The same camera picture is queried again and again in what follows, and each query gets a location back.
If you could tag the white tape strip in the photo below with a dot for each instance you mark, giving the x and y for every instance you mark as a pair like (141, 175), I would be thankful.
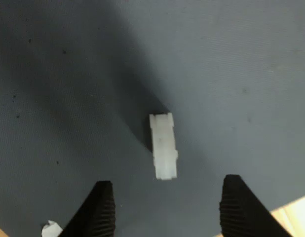
(51, 230)

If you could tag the dark grey mat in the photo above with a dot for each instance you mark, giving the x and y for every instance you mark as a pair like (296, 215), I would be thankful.
(216, 74)

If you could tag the small white plastic terminal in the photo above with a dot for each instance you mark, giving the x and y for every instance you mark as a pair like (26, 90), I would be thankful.
(163, 145)

